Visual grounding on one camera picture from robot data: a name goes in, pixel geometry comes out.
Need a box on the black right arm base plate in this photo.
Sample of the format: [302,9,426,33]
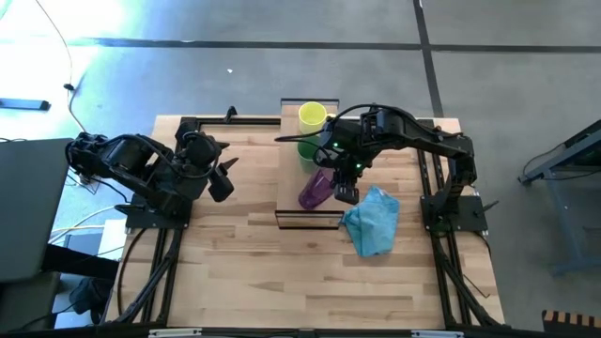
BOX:
[420,194,489,235]

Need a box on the white box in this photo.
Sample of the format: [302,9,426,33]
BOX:
[96,218,128,262]

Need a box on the long wooden box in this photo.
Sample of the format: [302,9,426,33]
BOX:
[274,97,346,231]

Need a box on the purple faceted tumbler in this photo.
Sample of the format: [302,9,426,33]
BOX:
[298,167,335,211]

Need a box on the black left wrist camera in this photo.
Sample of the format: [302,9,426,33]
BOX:
[208,166,235,203]

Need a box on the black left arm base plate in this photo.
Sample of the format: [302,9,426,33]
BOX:
[124,194,193,231]

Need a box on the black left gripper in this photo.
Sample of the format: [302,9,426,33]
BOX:
[177,131,239,173]

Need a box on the blue-grey metal table frame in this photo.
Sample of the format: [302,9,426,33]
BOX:
[518,119,601,276]

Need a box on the black aluminium table frame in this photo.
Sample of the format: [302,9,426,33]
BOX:
[100,115,506,338]

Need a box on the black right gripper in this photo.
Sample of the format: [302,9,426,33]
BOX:
[313,120,367,184]

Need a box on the large black monitor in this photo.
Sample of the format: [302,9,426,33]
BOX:
[0,137,76,284]

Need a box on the orange black striped object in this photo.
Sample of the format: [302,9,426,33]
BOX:
[542,308,601,338]

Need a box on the yellow floor cable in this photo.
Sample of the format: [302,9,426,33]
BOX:
[35,0,88,133]

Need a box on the black bench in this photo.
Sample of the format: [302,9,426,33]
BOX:
[41,243,121,282]

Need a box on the blue microfibre cloth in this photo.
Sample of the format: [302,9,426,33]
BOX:
[341,185,401,259]

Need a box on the black bag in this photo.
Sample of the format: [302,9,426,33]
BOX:
[69,276,114,316]

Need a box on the green plastic cup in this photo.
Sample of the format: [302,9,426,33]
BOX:
[296,135,325,173]

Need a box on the silver frame bracket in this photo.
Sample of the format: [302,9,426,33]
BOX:
[410,330,465,338]
[147,328,203,338]

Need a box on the yellow mug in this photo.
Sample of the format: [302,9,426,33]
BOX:
[298,101,337,135]

